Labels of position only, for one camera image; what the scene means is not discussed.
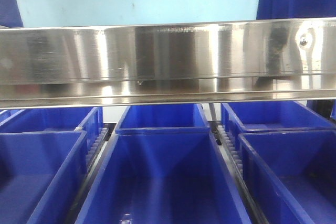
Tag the blue bin front left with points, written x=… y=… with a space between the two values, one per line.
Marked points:
x=41 y=173

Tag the blue bin front middle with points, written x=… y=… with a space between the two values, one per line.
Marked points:
x=163 y=178

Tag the blue bin back middle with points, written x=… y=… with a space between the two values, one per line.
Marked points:
x=163 y=118

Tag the blue bin back left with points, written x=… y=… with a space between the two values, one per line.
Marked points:
x=89 y=119

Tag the blue bin back right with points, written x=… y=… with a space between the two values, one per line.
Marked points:
x=268 y=116

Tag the blue bin front right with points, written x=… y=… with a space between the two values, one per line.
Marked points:
x=291 y=175

